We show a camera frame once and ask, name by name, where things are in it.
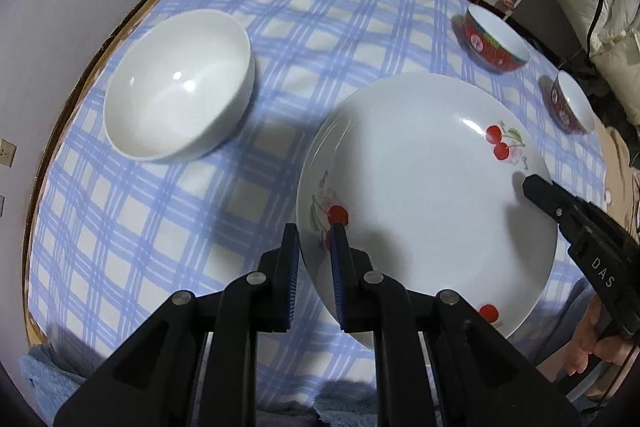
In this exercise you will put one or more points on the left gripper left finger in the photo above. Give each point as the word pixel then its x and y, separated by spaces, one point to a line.
pixel 276 296

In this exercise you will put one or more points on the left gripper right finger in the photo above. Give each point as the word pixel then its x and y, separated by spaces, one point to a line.
pixel 348 267

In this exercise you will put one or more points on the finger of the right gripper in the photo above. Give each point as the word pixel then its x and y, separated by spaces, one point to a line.
pixel 549 197

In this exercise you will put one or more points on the large white cherry plate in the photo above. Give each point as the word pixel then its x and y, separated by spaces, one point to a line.
pixel 427 170

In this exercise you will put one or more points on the plain white bowl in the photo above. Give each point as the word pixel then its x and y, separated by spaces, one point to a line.
pixel 181 89

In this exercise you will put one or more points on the right hand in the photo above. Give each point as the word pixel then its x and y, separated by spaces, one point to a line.
pixel 573 357

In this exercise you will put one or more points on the beige bear blanket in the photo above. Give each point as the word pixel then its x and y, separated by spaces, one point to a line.
pixel 621 185

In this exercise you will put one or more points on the small patterned bowl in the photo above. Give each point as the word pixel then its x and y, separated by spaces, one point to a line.
pixel 570 105

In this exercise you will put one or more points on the blue checked tablecloth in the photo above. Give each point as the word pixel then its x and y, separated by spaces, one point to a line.
pixel 114 237

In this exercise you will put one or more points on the large red patterned bowl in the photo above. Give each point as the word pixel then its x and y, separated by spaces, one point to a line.
pixel 493 41

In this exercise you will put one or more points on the blue fluffy towel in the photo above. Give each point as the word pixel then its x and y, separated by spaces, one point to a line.
pixel 52 377

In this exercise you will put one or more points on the wall socket upper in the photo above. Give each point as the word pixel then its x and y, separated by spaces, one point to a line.
pixel 7 153

